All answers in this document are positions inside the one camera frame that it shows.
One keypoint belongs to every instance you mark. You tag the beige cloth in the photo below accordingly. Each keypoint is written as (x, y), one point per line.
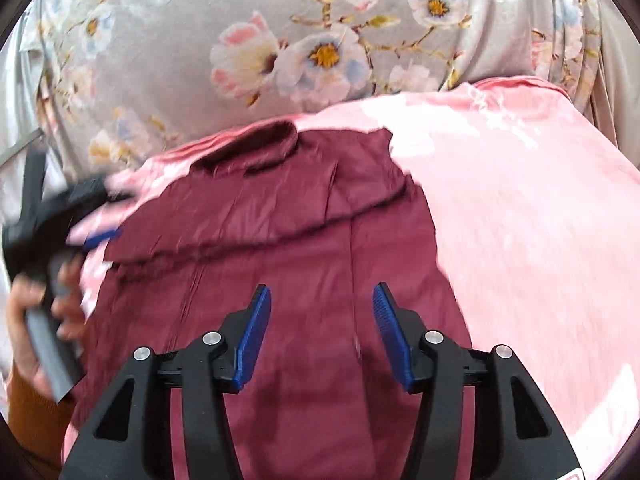
(617, 75)

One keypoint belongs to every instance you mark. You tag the person's left hand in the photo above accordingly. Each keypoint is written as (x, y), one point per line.
(22, 340)

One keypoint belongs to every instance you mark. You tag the maroon puffer jacket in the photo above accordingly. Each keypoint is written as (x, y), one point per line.
(280, 220)

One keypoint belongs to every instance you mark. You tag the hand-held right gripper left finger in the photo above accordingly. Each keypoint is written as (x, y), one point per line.
(254, 332)

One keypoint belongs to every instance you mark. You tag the grey floral bedsheet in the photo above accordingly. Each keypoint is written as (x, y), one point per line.
(200, 20)

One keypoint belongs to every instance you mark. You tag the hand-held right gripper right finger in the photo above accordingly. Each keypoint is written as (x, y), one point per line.
(391, 332)

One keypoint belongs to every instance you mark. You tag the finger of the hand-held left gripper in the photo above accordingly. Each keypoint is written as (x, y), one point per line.
(102, 240)
(112, 192)

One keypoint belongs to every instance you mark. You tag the pink blanket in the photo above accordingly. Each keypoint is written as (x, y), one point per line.
(525, 235)

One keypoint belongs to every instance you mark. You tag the person's left forearm orange sleeve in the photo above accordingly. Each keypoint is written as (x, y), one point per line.
(35, 420)

